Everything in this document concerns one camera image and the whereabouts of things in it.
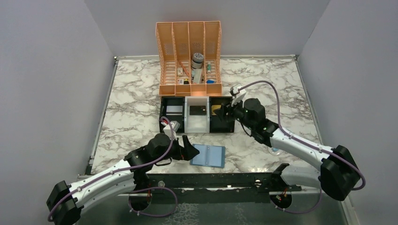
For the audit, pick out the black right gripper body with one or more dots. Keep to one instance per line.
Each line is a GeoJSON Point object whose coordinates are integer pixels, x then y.
{"type": "Point", "coordinates": [238, 114]}

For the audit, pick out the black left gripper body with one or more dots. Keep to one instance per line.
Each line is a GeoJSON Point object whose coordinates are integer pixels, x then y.
{"type": "Point", "coordinates": [175, 153]}

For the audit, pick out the blue leather card holder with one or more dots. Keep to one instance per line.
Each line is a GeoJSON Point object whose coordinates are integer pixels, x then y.
{"type": "Point", "coordinates": [209, 156]}

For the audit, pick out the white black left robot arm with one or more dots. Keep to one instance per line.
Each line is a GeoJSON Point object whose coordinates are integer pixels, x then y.
{"type": "Point", "coordinates": [67, 201]}

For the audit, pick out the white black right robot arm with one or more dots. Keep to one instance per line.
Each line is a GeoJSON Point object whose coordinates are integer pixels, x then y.
{"type": "Point", "coordinates": [338, 171]}

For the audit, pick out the gold credit card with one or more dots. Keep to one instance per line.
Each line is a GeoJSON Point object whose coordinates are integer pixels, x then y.
{"type": "Point", "coordinates": [214, 108]}

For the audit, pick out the black right card bin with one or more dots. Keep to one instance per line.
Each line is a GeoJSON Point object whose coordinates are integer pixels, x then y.
{"type": "Point", "coordinates": [217, 126]}

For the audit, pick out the black card bin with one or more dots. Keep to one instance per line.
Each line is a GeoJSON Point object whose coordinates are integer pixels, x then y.
{"type": "Point", "coordinates": [217, 126]}
{"type": "Point", "coordinates": [165, 101]}

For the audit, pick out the white middle card bin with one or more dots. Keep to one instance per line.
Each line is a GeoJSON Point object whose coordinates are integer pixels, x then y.
{"type": "Point", "coordinates": [196, 124]}

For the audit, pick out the black credit card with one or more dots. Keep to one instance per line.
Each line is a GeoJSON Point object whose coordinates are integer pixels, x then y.
{"type": "Point", "coordinates": [198, 110]}

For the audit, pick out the silver credit card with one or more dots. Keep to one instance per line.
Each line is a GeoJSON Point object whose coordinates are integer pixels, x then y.
{"type": "Point", "coordinates": [174, 110]}

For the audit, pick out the black left card bin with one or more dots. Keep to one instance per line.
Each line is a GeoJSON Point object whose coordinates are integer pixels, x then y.
{"type": "Point", "coordinates": [165, 101]}

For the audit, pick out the green white small tube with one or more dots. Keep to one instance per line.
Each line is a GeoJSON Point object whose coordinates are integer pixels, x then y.
{"type": "Point", "coordinates": [209, 67]}

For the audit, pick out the clear blue plastic package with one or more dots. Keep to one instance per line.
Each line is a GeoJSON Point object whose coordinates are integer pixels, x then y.
{"type": "Point", "coordinates": [275, 151]}

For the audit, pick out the grey round jar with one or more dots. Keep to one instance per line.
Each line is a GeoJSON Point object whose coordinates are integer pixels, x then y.
{"type": "Point", "coordinates": [197, 60]}

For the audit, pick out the orange plastic file organizer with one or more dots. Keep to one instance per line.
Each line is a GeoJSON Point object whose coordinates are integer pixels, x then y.
{"type": "Point", "coordinates": [177, 42]}

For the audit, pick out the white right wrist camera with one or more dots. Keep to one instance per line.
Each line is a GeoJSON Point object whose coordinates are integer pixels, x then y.
{"type": "Point", "coordinates": [238, 93]}

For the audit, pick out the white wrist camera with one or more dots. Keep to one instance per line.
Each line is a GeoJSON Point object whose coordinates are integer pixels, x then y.
{"type": "Point", "coordinates": [170, 128]}
{"type": "Point", "coordinates": [238, 93]}

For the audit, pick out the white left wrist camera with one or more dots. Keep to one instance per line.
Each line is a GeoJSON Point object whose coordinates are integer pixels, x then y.
{"type": "Point", "coordinates": [170, 128]}

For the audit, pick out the black metal base rail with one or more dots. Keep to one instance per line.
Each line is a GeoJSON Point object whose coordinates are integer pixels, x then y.
{"type": "Point", "coordinates": [197, 188]}

